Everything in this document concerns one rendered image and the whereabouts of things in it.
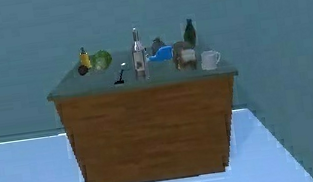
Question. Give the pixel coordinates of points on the wooden kitchen counter grey top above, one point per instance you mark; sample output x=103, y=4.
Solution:
x=150, y=133

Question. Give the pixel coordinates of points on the clear glass bottle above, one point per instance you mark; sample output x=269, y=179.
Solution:
x=139, y=59

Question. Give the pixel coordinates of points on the blue spray bottle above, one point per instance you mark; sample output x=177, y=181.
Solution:
x=161, y=54

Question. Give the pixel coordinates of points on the brown bread loaf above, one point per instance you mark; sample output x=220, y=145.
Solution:
x=184, y=56

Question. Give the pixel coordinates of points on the grey round shaker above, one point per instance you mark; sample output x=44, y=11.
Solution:
x=157, y=44

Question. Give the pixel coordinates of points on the white mug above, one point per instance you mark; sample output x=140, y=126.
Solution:
x=209, y=59

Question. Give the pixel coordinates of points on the green lettuce head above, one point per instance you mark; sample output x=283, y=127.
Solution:
x=101, y=60

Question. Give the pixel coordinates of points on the dark green glass bottle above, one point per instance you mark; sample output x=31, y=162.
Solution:
x=189, y=34

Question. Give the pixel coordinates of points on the dark red round fruit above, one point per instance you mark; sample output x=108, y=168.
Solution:
x=82, y=70

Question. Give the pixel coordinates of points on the yellow bottle black cap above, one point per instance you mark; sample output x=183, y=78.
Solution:
x=84, y=59

